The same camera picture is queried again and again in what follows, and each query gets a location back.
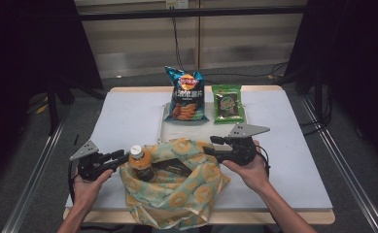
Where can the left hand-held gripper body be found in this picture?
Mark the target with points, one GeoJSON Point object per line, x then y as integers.
{"type": "Point", "coordinates": [91, 163]}

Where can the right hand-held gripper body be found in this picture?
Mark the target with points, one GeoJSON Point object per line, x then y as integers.
{"type": "Point", "coordinates": [241, 150]}

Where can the orange juice bottle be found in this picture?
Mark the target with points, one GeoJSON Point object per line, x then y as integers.
{"type": "Point", "coordinates": [141, 161]}

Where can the white plastic tray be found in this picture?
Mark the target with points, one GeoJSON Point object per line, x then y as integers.
{"type": "Point", "coordinates": [189, 129]}

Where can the green snack packet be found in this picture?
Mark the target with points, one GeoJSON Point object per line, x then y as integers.
{"type": "Point", "coordinates": [227, 106]}

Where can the black box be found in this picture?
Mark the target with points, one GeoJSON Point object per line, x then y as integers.
{"type": "Point", "coordinates": [173, 166]}

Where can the blue chip bag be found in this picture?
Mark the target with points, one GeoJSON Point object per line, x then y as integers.
{"type": "Point", "coordinates": [185, 106]}

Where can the orange and green cloth bag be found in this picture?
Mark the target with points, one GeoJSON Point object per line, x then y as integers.
{"type": "Point", "coordinates": [183, 197]}

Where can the person's right hand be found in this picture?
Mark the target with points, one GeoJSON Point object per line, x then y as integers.
{"type": "Point", "coordinates": [254, 176]}

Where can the person's left hand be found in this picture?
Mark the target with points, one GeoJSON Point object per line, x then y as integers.
{"type": "Point", "coordinates": [89, 192]}

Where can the black stand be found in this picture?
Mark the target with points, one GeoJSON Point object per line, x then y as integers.
{"type": "Point", "coordinates": [319, 97]}
{"type": "Point", "coordinates": [52, 110]}

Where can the black horizontal bar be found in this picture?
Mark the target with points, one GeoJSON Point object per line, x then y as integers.
{"type": "Point", "coordinates": [177, 13]}

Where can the dark curtain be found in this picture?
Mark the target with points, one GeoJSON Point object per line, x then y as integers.
{"type": "Point", "coordinates": [21, 48]}
{"type": "Point", "coordinates": [355, 48]}

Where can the metal floor rail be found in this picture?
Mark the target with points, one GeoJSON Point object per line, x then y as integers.
{"type": "Point", "coordinates": [45, 155]}
{"type": "Point", "coordinates": [330, 147]}

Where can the white wall socket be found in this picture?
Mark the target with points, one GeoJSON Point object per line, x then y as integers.
{"type": "Point", "coordinates": [177, 4]}

